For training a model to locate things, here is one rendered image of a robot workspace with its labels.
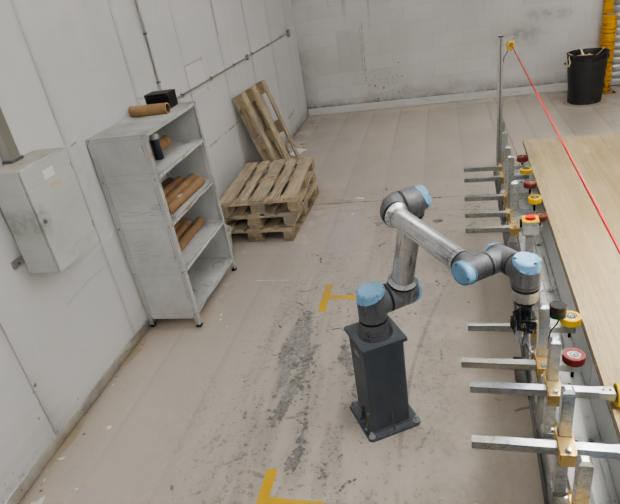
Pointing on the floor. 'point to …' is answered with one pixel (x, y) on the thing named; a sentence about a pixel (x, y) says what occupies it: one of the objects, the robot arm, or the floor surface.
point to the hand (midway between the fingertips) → (522, 340)
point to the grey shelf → (203, 275)
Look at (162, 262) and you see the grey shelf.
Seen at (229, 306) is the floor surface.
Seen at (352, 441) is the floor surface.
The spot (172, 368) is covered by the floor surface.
